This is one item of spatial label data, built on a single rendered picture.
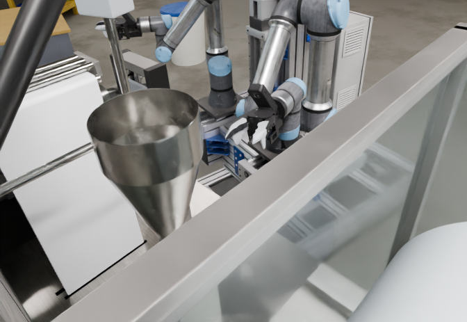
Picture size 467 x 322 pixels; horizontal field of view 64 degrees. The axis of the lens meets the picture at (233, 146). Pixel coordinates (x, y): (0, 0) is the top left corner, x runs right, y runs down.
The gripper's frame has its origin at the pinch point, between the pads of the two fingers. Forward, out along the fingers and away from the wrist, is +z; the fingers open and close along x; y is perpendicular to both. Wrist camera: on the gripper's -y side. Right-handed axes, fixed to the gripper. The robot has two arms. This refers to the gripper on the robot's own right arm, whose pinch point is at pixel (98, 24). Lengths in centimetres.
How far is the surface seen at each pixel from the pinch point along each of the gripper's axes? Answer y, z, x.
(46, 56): 98, 96, 165
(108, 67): 158, 61, 237
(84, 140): -22, -17, -112
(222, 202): -59, -44, -164
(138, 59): -34, -31, -100
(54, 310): 16, -1, -132
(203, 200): 20, -41, -99
